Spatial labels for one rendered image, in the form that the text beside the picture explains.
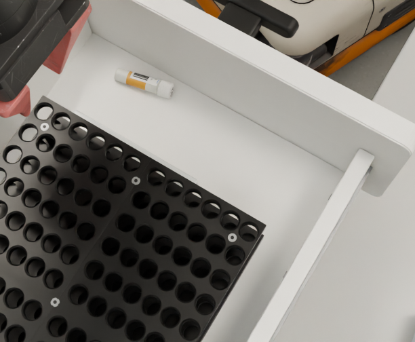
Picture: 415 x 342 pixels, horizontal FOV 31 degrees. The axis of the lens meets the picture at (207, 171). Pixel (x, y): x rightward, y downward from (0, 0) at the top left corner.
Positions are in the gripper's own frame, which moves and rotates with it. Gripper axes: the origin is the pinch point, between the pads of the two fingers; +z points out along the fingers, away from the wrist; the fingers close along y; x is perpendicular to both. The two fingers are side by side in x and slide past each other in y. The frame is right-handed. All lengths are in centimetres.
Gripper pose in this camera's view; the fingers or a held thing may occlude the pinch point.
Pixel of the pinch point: (32, 82)
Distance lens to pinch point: 46.2
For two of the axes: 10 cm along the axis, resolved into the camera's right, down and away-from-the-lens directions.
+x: -8.4, -5.0, 2.3
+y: 5.4, -8.0, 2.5
